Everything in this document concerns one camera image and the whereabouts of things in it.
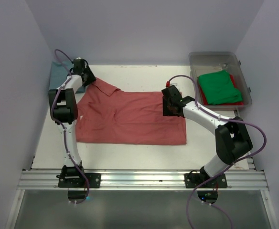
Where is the salmon pink t shirt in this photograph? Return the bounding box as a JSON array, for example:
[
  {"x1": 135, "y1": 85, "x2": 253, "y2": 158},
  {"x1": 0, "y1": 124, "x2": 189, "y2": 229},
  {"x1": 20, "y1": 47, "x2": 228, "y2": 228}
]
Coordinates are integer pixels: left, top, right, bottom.
[{"x1": 75, "y1": 79, "x2": 187, "y2": 146}]

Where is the clear plastic bin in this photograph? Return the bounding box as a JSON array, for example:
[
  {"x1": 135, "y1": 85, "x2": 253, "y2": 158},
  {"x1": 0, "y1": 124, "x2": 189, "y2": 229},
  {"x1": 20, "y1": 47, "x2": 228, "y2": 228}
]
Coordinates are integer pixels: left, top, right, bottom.
[{"x1": 189, "y1": 52, "x2": 252, "y2": 111}]

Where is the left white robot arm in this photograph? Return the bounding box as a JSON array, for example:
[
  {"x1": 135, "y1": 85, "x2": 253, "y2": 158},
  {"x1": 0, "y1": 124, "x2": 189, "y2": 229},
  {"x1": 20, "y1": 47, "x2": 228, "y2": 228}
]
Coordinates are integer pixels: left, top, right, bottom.
[{"x1": 48, "y1": 58, "x2": 96, "y2": 188}]

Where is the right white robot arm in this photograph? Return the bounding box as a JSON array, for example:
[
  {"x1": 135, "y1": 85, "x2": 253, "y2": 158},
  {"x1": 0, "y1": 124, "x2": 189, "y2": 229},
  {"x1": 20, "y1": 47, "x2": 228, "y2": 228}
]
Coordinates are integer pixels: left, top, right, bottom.
[{"x1": 161, "y1": 85, "x2": 253, "y2": 188}]

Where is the blue folded t shirt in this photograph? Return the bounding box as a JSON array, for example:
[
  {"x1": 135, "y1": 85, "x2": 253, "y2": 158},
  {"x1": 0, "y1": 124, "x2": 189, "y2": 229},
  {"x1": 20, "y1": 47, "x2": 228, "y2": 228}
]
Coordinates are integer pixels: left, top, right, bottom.
[{"x1": 49, "y1": 61, "x2": 86, "y2": 93}]

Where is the red folded t shirt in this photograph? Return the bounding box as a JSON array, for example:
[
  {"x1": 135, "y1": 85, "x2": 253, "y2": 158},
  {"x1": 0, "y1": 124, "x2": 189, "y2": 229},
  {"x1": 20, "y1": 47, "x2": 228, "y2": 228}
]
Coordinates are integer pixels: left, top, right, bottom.
[{"x1": 197, "y1": 75, "x2": 244, "y2": 106}]

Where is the green folded t shirt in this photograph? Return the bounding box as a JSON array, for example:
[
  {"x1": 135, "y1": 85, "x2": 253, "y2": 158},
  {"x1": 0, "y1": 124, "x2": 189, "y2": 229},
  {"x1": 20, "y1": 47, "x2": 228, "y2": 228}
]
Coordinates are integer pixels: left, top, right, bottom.
[{"x1": 198, "y1": 70, "x2": 243, "y2": 105}]

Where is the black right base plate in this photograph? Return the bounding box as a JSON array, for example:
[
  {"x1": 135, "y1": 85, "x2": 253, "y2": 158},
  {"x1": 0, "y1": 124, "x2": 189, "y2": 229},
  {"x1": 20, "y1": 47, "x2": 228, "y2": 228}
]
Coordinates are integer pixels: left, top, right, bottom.
[{"x1": 184, "y1": 171, "x2": 228, "y2": 188}]

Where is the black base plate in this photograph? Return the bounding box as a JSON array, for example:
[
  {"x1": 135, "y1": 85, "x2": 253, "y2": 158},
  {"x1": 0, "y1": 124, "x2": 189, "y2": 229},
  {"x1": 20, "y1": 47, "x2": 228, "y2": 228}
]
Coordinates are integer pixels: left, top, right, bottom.
[
  {"x1": 184, "y1": 171, "x2": 228, "y2": 188},
  {"x1": 56, "y1": 173, "x2": 101, "y2": 188}
]

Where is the aluminium mounting rail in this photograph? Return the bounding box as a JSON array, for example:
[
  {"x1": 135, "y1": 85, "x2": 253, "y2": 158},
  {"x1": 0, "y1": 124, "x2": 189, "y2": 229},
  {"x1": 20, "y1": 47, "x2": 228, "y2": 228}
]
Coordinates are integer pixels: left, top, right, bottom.
[{"x1": 17, "y1": 169, "x2": 268, "y2": 191}]

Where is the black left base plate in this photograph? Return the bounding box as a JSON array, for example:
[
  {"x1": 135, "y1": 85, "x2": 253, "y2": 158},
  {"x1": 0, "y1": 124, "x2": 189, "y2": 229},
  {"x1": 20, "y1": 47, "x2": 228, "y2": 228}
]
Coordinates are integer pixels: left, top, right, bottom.
[{"x1": 56, "y1": 173, "x2": 101, "y2": 188}]

